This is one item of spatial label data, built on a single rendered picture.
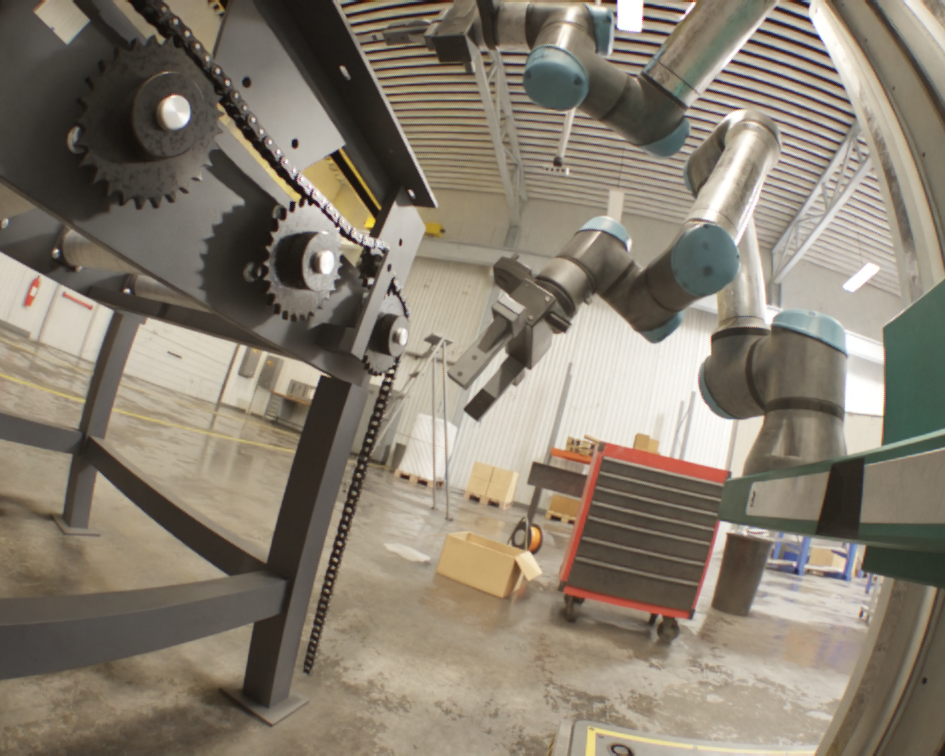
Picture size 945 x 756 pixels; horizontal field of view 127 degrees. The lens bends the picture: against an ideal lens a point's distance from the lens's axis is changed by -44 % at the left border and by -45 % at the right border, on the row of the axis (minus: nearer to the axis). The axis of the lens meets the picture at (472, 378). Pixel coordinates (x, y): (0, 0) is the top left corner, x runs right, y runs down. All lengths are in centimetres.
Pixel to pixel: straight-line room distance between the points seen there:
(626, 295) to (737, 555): 312
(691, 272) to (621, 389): 1004
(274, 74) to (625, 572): 220
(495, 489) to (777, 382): 769
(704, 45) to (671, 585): 213
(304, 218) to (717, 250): 51
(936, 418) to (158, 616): 93
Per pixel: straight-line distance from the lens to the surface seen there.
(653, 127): 56
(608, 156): 1116
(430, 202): 94
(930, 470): 27
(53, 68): 48
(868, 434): 476
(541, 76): 51
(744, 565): 357
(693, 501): 224
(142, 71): 46
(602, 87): 54
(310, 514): 83
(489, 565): 238
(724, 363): 69
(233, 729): 98
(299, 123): 68
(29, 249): 142
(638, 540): 218
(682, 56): 56
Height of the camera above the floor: 66
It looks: 11 degrees up
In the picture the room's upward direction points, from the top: 17 degrees clockwise
